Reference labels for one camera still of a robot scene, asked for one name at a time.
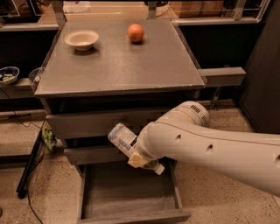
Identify bottom grey drawer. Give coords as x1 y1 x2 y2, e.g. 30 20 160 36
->
77 159 191 224

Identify grey drawer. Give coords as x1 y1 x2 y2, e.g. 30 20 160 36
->
64 136 128 165
77 159 191 224
46 108 169 139

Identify blue patterned bowl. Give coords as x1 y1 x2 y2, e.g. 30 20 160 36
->
0 66 20 85

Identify white cloth on back table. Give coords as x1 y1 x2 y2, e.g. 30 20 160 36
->
63 1 91 13

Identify clear plastic container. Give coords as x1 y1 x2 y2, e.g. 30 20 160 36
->
28 67 45 83

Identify black floor stand leg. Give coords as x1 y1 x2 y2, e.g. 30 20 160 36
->
17 131 42 199

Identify green power strip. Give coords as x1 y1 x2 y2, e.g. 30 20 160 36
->
42 127 57 151

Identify cream paper bowl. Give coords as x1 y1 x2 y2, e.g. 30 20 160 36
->
64 30 99 51

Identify grey drawer cabinet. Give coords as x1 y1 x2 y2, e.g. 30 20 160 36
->
33 18 206 176

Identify grey side shelf beam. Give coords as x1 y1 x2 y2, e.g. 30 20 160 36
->
199 67 246 88

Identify black cable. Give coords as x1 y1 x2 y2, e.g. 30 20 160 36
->
0 87 47 224

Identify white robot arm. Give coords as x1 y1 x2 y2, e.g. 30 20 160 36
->
129 101 280 197

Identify blue plastic bottle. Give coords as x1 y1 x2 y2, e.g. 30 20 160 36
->
108 123 165 175

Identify orange fruit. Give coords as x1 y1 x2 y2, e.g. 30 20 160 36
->
127 24 144 43

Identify top grey drawer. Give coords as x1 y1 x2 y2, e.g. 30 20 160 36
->
46 108 169 139

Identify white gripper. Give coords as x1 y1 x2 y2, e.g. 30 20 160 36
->
128 129 164 168

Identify middle grey drawer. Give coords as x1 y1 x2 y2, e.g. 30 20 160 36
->
64 136 128 165

